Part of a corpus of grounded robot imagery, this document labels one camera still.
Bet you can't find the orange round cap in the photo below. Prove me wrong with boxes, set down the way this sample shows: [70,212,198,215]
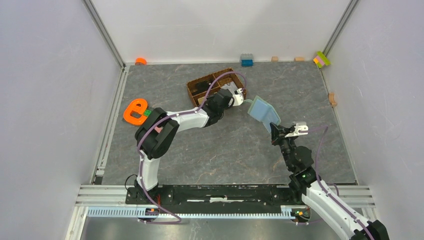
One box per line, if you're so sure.
[134,57,147,65]

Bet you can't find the purple cable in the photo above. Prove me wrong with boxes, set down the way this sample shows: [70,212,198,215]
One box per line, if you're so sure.
[298,124,375,240]
[136,70,249,225]

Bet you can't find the orange letter e toy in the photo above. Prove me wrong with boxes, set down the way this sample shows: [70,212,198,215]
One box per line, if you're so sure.
[123,98,148,126]

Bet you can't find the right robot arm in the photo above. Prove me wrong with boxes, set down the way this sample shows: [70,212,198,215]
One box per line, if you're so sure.
[269,122,389,240]

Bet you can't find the white slotted cable duct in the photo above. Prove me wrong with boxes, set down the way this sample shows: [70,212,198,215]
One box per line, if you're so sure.
[86,206,299,220]

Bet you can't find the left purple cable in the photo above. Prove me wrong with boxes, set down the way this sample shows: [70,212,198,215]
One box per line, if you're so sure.
[136,70,249,225]

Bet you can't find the flat tan wooden block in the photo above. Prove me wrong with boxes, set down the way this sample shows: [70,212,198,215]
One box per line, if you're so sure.
[294,56,305,62]

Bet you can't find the blue grey lego stack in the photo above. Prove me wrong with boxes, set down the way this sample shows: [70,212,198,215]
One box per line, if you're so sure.
[239,53,254,67]

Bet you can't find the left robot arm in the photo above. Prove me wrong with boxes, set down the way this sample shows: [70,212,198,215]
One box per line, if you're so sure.
[134,89,234,204]

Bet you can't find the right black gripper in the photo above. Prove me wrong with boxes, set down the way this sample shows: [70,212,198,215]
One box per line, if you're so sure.
[270,122,298,171]

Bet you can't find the curved wooden arch block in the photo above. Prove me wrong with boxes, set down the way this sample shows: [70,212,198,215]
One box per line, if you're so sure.
[328,92,338,108]

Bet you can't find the black item in basket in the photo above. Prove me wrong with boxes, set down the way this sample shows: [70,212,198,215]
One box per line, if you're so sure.
[193,81,210,95]

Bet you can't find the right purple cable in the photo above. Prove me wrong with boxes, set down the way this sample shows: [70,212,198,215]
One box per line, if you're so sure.
[298,124,375,240]

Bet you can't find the green pink lego stack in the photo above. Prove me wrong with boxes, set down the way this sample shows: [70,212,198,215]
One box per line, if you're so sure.
[313,51,331,69]

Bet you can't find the light blue card holder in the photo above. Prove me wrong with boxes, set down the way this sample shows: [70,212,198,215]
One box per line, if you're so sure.
[247,95,281,133]

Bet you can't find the white cards in basket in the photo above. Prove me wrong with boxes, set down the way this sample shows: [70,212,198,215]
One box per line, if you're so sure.
[221,82,238,94]

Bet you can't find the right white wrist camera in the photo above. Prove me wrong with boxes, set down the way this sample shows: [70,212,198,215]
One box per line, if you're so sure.
[284,121,309,138]

